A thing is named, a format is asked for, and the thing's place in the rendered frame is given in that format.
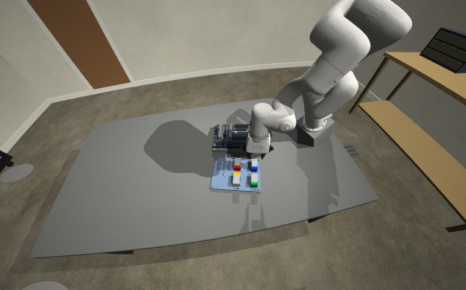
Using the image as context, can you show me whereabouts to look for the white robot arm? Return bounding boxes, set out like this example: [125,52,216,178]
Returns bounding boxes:
[247,0,412,141]

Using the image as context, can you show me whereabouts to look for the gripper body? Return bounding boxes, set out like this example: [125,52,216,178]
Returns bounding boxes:
[246,133,270,153]

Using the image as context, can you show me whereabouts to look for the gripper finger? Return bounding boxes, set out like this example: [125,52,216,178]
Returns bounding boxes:
[240,143,251,158]
[261,144,274,160]

